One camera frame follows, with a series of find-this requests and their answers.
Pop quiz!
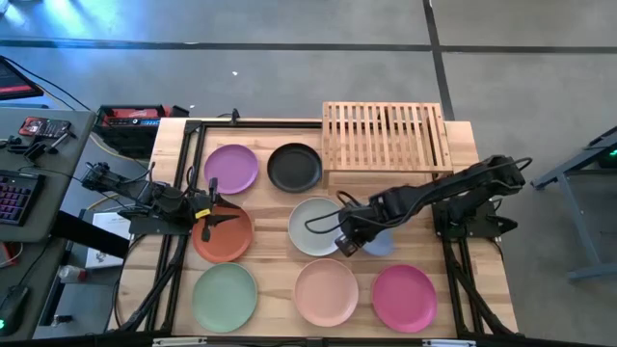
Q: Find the wooden slatted shelf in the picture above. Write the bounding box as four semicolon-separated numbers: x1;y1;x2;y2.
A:
321;100;455;190

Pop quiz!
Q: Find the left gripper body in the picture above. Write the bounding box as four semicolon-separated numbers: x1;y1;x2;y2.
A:
185;176;220;243

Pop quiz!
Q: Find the grey metal table stand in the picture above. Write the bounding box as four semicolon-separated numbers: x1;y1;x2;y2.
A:
529;125;617;283

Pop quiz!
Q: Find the silver metal bracket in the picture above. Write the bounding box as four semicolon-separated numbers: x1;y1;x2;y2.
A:
421;338;477;347
152;336;208;347

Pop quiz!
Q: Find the purple plate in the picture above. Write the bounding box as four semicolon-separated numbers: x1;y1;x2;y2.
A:
202;143;260;196

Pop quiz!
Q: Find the grey plate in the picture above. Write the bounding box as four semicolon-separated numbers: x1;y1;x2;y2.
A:
287;197;346;257

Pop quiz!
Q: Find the black device green light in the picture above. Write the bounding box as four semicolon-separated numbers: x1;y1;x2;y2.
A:
597;144;617;170

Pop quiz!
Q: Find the clear bottle red cap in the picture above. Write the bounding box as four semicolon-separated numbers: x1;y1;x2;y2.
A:
57;264;90;284

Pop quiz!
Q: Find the blue plate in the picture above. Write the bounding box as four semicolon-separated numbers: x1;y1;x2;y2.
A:
361;228;395;257

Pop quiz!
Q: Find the smartphone with red case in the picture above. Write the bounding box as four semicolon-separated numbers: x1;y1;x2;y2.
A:
17;116;72;140

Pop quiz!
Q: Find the black clip gadget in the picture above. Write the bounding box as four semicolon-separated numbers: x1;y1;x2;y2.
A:
22;142;48;163

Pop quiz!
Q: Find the grey side desk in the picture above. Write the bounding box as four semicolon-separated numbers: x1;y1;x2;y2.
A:
0;106;97;343

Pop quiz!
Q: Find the white booklet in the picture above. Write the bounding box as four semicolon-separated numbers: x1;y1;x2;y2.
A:
84;210;132;270

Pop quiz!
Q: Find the peach plate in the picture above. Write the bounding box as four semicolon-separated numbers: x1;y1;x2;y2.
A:
293;257;360;329

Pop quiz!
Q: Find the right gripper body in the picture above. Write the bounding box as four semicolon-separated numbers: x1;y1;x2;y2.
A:
335;201;388;258

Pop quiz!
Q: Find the black flat bar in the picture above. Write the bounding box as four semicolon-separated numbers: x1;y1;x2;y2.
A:
50;210;131;260

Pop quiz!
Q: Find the black backlit keyboard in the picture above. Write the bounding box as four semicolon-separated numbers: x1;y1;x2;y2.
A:
0;169;47;227

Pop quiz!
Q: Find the red black equipment case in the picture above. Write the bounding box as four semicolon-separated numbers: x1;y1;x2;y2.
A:
94;103;190;158

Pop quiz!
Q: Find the pink plate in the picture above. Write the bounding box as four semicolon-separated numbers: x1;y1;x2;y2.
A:
370;263;439;334

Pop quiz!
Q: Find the black plate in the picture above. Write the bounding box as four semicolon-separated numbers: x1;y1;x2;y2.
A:
266;142;323;195

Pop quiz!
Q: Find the green plate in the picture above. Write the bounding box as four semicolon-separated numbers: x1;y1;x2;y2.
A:
191;261;258;334

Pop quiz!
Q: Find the black computer mouse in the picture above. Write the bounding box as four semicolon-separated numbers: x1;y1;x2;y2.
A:
0;284;30;337

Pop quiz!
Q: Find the orange plate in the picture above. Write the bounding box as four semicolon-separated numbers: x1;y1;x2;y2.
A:
191;204;255;264

